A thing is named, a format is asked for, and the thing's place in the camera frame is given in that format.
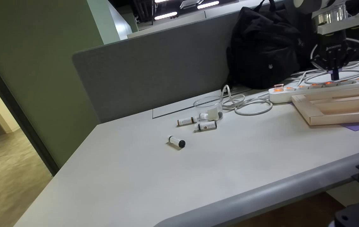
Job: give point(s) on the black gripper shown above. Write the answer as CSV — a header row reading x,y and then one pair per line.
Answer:
x,y
337,51

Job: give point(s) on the white six-socket power strip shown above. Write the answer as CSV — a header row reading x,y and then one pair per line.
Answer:
x,y
282,96

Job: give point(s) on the light wooden two-compartment tray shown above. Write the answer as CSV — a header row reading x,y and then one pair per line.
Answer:
x,y
335,112

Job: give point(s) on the black backpack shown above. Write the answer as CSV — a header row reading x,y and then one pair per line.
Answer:
x,y
263,51

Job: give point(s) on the fluorescent ceiling light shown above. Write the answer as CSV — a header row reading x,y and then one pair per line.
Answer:
x,y
207,4
165,15

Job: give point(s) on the grey desk partition panel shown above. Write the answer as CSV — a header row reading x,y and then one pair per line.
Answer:
x,y
154,71

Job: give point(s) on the black metal clamp mount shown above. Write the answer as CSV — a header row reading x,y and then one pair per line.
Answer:
x,y
356,215

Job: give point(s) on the dark door frame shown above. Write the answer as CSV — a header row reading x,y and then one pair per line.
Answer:
x,y
19,114

